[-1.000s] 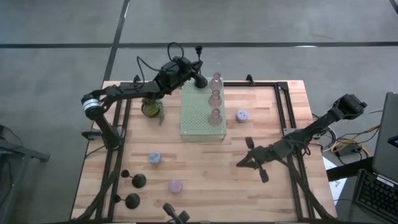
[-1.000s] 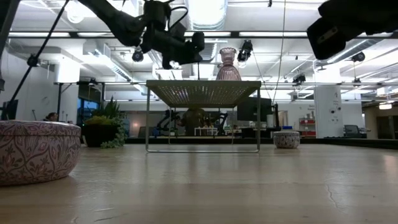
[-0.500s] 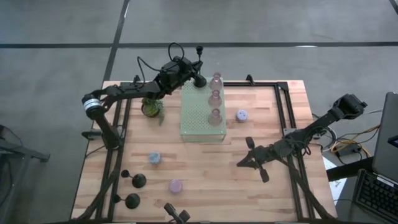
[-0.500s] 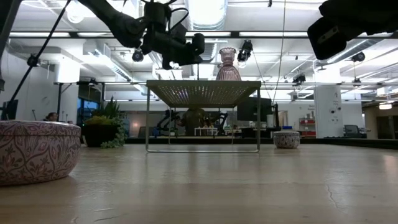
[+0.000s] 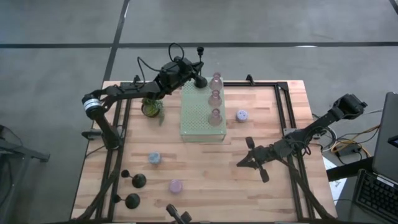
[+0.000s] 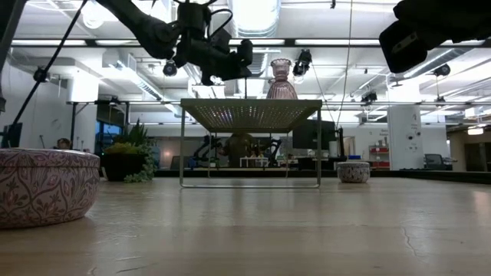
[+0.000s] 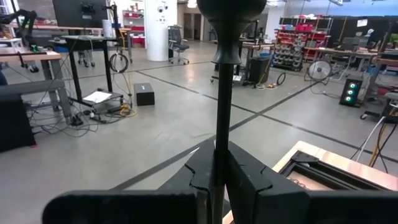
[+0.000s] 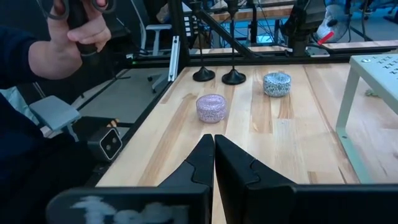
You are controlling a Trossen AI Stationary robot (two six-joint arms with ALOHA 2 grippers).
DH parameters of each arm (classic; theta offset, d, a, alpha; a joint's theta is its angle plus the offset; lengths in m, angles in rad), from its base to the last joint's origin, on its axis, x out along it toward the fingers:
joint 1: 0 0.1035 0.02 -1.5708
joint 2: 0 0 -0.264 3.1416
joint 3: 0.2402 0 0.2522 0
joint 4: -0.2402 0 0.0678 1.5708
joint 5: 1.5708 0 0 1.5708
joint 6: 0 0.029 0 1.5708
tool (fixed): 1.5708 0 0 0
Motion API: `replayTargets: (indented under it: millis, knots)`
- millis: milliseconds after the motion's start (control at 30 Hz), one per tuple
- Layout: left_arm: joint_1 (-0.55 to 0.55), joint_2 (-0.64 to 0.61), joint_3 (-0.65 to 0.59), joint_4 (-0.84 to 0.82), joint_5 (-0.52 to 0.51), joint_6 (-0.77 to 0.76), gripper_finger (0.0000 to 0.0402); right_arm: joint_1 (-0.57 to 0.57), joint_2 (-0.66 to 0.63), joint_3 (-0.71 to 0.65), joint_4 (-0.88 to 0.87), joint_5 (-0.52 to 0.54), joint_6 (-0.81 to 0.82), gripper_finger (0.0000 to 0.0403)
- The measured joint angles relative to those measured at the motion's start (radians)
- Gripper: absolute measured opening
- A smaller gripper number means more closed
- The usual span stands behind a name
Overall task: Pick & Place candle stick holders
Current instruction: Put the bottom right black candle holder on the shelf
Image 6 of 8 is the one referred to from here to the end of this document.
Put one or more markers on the green perforated metal shelf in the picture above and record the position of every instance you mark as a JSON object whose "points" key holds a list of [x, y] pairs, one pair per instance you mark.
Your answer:
{"points": [[249, 115]]}

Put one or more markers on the pink floral candle tin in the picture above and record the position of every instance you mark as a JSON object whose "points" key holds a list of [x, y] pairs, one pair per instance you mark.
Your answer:
{"points": [[46, 188]]}

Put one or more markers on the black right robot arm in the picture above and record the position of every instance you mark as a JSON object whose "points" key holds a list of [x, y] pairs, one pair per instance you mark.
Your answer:
{"points": [[475, 19]]}

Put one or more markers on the potted succulent plant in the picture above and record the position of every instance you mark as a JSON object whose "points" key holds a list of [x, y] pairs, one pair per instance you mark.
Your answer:
{"points": [[122, 166]]}

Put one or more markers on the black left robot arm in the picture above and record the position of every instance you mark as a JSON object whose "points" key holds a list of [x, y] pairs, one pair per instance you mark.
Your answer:
{"points": [[153, 30]]}

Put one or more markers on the silver ceiling air duct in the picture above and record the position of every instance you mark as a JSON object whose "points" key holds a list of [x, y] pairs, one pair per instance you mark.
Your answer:
{"points": [[255, 17]]}

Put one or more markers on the dark computer monitor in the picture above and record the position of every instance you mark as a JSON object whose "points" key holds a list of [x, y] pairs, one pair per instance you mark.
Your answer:
{"points": [[11, 136]]}

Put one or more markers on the white round pillar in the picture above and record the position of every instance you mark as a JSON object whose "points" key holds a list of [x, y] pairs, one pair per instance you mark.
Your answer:
{"points": [[404, 138]]}

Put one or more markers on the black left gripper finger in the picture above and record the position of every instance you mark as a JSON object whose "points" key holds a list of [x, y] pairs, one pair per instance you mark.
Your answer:
{"points": [[238, 64], [239, 76]]}

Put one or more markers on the pink ribbed glass candle holder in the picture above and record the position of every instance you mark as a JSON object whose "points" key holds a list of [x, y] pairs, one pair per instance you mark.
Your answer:
{"points": [[282, 90]]}

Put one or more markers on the black aluminium table frame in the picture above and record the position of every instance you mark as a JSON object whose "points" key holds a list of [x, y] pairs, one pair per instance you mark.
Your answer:
{"points": [[422, 175]]}

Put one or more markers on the red storage shelf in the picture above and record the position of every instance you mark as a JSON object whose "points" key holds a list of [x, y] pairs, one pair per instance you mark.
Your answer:
{"points": [[379, 157]]}

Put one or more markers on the black monitor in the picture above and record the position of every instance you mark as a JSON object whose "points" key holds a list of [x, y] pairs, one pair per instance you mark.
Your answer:
{"points": [[307, 134]]}

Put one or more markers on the white purple patterned candle tin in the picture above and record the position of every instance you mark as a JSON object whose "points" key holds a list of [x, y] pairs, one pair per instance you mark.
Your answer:
{"points": [[353, 172]]}

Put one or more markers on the black ceiling spotlight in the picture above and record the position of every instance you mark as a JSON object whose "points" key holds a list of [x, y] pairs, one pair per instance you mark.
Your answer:
{"points": [[303, 63], [369, 97], [170, 69], [40, 74], [442, 70]]}

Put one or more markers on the person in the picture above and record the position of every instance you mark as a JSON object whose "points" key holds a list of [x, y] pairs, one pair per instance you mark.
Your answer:
{"points": [[63, 144], [238, 147]]}

